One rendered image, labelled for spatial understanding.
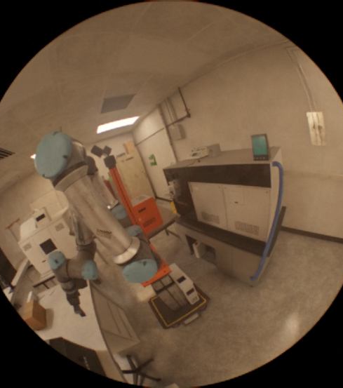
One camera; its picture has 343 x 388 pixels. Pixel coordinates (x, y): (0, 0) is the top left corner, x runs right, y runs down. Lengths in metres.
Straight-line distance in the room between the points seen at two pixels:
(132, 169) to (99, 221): 4.11
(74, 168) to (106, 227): 0.17
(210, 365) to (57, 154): 1.78
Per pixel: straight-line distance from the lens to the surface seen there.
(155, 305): 1.58
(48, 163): 0.35
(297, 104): 1.96
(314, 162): 2.01
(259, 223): 1.06
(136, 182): 4.46
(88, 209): 0.35
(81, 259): 0.53
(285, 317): 1.78
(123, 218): 0.86
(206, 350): 1.64
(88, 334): 1.06
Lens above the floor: 1.64
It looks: 19 degrees down
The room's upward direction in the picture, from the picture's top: 18 degrees counter-clockwise
